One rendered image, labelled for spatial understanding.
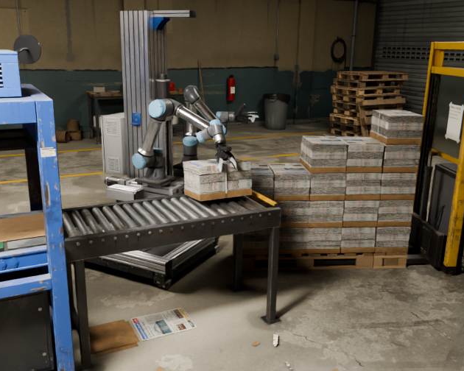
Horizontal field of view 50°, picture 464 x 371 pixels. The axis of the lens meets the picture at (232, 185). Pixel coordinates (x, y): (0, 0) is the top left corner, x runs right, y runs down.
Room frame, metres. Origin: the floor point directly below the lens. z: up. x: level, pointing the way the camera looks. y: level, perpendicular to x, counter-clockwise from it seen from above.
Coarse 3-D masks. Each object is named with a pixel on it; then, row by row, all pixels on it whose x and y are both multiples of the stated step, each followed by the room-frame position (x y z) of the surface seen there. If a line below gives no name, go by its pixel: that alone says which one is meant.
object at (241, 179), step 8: (240, 160) 3.25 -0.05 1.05; (232, 168) 3.14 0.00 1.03; (240, 168) 3.16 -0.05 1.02; (248, 168) 3.19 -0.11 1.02; (232, 176) 3.13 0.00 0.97; (240, 176) 3.16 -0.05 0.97; (248, 176) 3.18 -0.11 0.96; (232, 184) 3.13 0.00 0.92; (240, 184) 3.16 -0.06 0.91; (248, 184) 3.18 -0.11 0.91
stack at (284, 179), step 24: (264, 168) 3.96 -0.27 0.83; (288, 168) 3.98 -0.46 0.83; (264, 192) 3.77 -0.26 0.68; (288, 192) 3.79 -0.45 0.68; (312, 192) 3.81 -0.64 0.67; (336, 192) 3.83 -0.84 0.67; (360, 192) 3.84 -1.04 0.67; (288, 216) 3.79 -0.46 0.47; (312, 216) 3.81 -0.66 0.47; (336, 216) 3.83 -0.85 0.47; (360, 216) 3.84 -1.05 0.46; (264, 240) 3.78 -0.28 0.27; (288, 240) 3.79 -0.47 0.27; (312, 240) 3.80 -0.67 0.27; (336, 240) 3.82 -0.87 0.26; (360, 240) 3.84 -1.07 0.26; (312, 264) 3.81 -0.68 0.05; (360, 264) 3.84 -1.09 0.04
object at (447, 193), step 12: (444, 168) 4.26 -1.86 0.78; (456, 168) 4.22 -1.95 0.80; (444, 180) 4.21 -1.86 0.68; (432, 192) 4.39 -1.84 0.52; (444, 192) 4.18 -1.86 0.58; (432, 204) 4.36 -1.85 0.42; (444, 204) 4.16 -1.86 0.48; (432, 216) 4.33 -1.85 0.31; (444, 216) 4.13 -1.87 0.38; (444, 228) 4.10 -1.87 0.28
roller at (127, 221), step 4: (112, 208) 3.01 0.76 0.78; (116, 208) 2.96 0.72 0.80; (120, 208) 2.95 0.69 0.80; (116, 212) 2.92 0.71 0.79; (120, 212) 2.88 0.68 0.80; (124, 212) 2.90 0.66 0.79; (120, 216) 2.84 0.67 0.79; (124, 216) 2.80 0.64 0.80; (128, 216) 2.81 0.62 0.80; (124, 220) 2.76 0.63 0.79; (128, 220) 2.74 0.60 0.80; (124, 224) 2.74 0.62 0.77; (128, 224) 2.69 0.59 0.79; (132, 224) 2.68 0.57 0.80
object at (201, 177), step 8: (192, 160) 3.31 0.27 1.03; (200, 160) 3.32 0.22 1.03; (184, 168) 3.27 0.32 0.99; (192, 168) 3.13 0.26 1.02; (200, 168) 3.04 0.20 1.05; (208, 168) 3.06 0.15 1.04; (216, 168) 3.09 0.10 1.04; (192, 176) 3.15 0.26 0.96; (200, 176) 3.04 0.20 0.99; (208, 176) 3.06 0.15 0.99; (216, 176) 3.08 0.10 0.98; (192, 184) 3.15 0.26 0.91; (200, 184) 3.04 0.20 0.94; (208, 184) 3.06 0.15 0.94; (216, 184) 3.08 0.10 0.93; (200, 192) 3.03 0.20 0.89; (208, 192) 3.05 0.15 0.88; (216, 192) 3.07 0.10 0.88
